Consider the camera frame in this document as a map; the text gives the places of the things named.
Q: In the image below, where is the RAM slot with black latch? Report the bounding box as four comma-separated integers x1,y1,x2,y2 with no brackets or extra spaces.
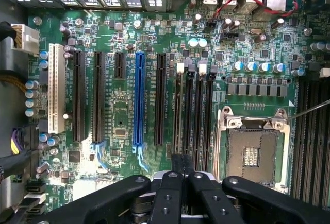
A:
184,64,195,156
204,65,216,172

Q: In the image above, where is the RAM slot with white latch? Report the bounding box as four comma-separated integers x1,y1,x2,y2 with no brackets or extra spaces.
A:
173,62,185,156
193,62,207,171

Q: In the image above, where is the long black expansion slot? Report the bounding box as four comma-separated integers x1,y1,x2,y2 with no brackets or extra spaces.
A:
154,53,167,146
92,51,106,144
72,50,87,143

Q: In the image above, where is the blue expansion slot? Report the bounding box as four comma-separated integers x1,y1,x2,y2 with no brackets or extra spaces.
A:
133,51,147,147

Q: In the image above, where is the short black expansion slot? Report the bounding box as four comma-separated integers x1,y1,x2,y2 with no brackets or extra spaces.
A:
113,52,126,79

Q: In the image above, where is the white PCI expansion slot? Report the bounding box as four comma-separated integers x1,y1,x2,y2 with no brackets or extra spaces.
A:
48,43,67,135

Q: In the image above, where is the metal CPU socket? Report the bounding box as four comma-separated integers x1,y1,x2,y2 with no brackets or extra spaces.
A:
216,105,291,193

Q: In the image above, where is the green motherboard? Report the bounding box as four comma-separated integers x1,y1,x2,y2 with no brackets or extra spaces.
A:
25,0,330,209

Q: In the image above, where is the black SATA connector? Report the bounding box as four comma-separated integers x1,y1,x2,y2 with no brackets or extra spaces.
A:
25,181,47,194

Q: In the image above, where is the thin metal locking lever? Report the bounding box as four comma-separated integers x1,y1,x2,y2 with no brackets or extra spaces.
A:
285,99,330,122

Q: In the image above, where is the grey PC case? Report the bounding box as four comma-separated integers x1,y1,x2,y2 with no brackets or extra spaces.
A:
0,0,173,224

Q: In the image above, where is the white power connector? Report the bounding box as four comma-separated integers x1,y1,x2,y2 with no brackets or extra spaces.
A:
10,23,40,55

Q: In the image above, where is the thick black cable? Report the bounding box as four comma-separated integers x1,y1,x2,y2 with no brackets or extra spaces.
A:
0,148,40,175

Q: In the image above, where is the purple wire bundle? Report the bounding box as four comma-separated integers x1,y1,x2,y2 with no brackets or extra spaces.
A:
9,128,22,156

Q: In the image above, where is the yellow braided cable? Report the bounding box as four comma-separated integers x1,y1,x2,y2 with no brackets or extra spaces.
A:
0,74,27,94

